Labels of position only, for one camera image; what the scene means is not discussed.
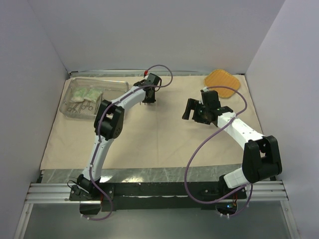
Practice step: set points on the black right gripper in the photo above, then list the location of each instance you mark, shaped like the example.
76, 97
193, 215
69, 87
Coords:
194, 104

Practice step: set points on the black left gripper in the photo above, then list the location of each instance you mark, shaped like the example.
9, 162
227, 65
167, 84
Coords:
152, 100

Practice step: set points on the orange woven bamboo tray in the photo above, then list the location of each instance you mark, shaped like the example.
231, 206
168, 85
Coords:
220, 77

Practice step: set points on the gauze packet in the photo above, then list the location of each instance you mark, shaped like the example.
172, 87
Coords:
93, 95
79, 94

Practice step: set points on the steel mesh instrument tray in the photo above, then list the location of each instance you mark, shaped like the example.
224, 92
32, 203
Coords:
111, 90

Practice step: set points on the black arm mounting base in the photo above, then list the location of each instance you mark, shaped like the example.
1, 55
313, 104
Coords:
146, 195

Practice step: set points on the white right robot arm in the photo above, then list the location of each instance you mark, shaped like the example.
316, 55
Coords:
261, 154

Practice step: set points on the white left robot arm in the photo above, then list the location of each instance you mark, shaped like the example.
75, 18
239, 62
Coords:
109, 124

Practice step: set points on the steel surgical scissors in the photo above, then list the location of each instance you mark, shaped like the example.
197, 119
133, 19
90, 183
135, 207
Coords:
74, 108

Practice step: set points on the aluminium front frame rail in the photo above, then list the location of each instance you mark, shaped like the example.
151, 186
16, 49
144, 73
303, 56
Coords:
42, 193

